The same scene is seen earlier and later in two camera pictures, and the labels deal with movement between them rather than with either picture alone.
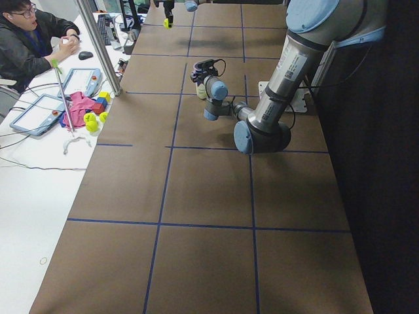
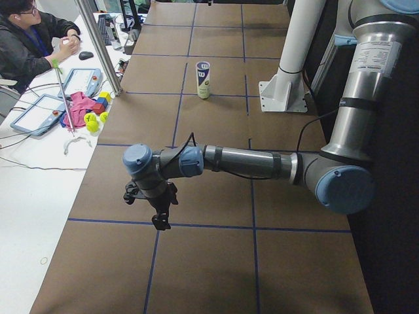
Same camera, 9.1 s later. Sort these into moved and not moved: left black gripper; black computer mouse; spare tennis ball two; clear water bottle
Moved: left black gripper
Not moved: spare tennis ball two; clear water bottle; black computer mouse
